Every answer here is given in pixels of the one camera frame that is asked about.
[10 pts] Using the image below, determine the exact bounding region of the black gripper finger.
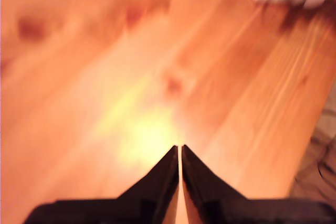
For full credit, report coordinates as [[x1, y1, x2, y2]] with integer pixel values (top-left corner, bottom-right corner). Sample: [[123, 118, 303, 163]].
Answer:
[[181, 144, 247, 224], [118, 145, 180, 224]]

